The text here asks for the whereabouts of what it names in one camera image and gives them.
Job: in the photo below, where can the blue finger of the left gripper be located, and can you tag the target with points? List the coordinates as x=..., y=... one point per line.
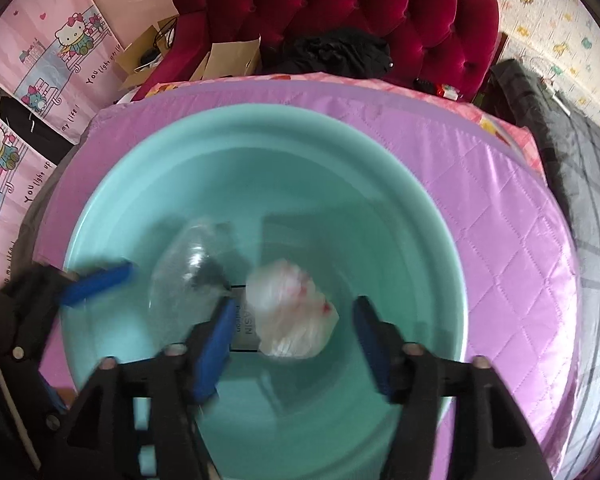
x=95, y=282

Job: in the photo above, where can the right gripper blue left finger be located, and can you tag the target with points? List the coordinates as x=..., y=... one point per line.
x=208, y=347

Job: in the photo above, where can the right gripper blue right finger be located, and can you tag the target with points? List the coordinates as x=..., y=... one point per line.
x=377, y=339

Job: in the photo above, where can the clear plastic zip bag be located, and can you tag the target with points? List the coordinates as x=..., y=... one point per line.
x=187, y=284

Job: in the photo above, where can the white plastic bag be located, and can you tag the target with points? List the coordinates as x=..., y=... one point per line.
x=292, y=318

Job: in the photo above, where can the teal plastic basin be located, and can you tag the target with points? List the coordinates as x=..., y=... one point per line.
x=302, y=214

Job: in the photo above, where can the purple quilted table cover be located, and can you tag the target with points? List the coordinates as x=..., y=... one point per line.
x=514, y=242

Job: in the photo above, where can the cardboard box on floor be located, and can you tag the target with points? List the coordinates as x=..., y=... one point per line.
x=139, y=59

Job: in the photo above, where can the hello kitty pink curtain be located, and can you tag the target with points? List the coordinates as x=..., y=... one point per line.
x=56, y=66

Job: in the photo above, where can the pink checkered under cloth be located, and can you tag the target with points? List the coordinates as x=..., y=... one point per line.
x=500, y=124

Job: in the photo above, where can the grey plaid bed blanket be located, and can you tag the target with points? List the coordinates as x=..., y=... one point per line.
x=569, y=147

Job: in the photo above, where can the cardboard box on sofa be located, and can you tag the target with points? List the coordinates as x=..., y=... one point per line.
x=229, y=59

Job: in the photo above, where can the black clothing on sofa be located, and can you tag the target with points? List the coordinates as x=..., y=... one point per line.
x=344, y=52

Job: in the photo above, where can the red velvet tufted sofa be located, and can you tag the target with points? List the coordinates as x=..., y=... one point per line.
x=443, y=41

